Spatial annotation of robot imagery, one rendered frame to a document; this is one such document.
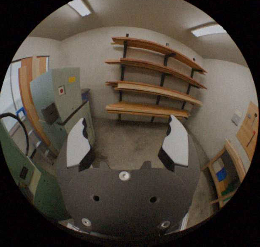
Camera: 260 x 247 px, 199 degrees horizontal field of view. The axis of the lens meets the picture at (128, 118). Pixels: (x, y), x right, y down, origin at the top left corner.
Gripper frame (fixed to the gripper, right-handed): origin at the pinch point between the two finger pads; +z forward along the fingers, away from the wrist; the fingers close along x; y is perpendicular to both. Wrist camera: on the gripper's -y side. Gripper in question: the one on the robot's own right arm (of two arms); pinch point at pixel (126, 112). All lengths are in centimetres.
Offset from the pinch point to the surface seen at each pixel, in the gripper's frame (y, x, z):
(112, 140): 120, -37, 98
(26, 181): 29, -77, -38
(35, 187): 35, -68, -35
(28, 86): -49, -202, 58
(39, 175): 35, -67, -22
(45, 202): 48, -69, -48
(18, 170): 19, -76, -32
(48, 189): 48, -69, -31
